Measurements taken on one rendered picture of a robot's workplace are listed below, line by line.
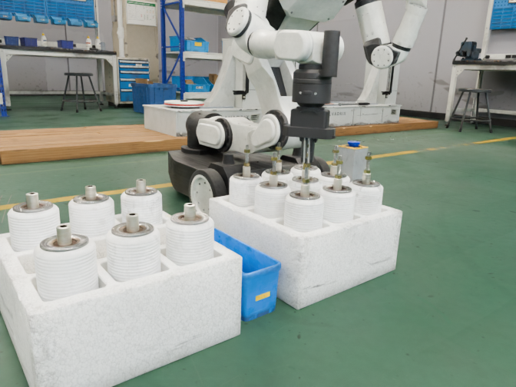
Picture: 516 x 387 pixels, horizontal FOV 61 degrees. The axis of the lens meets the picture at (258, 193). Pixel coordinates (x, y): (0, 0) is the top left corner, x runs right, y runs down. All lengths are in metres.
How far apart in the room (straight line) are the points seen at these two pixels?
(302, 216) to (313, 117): 0.23
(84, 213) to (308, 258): 0.50
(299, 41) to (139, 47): 6.61
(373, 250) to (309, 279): 0.24
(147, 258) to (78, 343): 0.17
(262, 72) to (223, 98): 1.96
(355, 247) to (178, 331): 0.51
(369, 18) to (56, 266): 1.28
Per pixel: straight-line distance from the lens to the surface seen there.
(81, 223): 1.02
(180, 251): 0.86
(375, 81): 4.85
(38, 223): 0.98
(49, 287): 0.79
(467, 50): 5.67
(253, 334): 0.97
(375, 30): 1.65
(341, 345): 0.97
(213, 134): 1.84
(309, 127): 1.01
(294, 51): 0.99
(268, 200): 1.12
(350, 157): 1.45
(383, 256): 1.27
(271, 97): 1.59
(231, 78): 3.59
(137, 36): 7.53
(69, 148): 2.85
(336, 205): 1.12
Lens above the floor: 0.53
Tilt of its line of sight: 15 degrees down
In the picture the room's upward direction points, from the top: 2 degrees clockwise
